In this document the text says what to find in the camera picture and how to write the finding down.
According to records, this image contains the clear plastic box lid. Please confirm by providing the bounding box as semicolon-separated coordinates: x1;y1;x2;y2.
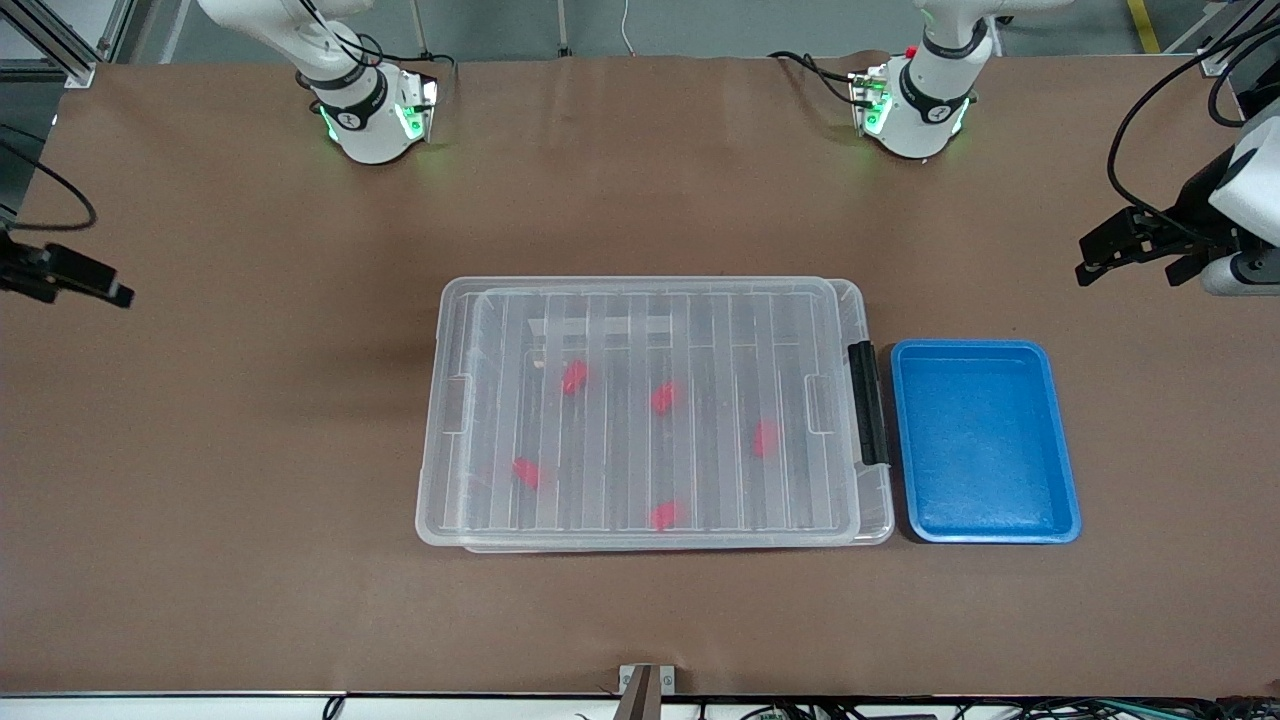
415;277;861;549

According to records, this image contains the clear plastic storage box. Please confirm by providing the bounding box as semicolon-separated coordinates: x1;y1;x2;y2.
465;279;895;553

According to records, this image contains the blue plastic tray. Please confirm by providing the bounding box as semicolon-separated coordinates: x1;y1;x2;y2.
890;339;1083;545

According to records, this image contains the brown paper table cover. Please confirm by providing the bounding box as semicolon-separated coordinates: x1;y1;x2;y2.
0;52;1280;697

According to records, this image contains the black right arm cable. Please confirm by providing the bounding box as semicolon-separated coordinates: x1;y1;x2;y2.
0;138;99;232

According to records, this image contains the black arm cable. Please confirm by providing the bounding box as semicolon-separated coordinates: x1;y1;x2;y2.
1106;18;1280;243
0;138;99;232

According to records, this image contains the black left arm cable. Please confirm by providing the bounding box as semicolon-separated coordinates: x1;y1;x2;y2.
1106;18;1280;243

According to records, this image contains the aluminium frame profile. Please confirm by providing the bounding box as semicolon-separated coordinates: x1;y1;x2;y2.
1165;0;1263;77
0;0;101;89

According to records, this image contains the black box latch handle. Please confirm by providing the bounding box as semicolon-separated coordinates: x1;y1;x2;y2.
847;341;891;467

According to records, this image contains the black left base cable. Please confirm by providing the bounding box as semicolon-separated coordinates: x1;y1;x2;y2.
768;50;863;107

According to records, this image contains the metal bracket with post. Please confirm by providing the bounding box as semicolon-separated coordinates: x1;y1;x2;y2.
618;664;676;720

